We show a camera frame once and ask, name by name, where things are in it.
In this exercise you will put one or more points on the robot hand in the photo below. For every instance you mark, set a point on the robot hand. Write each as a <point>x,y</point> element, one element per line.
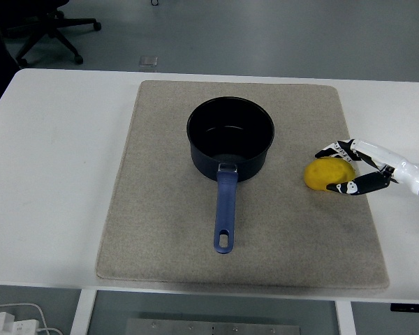
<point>405,172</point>

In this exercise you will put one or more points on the yellow potato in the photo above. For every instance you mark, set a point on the yellow potato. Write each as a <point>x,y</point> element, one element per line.
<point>326,172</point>

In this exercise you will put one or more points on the black table control panel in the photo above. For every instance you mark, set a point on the black table control panel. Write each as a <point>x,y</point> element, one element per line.
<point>412,307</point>

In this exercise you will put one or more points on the white table leg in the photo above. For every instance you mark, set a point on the white table leg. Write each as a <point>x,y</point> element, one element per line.
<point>345,321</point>
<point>82,314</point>

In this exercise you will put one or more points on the beige fabric mat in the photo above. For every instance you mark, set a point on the beige fabric mat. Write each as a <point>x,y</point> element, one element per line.
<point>167,209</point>

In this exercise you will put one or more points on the grey metal plate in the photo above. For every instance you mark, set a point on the grey metal plate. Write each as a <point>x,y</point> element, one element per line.
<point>213,327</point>

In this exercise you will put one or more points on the silver floor socket plate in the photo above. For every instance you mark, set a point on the silver floor socket plate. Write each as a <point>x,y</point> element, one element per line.
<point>148,61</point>

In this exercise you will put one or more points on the small black floor object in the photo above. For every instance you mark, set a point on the small black floor object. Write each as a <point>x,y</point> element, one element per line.
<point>155,2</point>

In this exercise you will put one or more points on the black office chair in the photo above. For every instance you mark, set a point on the black office chair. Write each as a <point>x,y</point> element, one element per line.
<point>56,26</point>

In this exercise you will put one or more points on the white power strip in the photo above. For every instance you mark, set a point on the white power strip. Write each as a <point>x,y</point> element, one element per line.
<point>17,326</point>

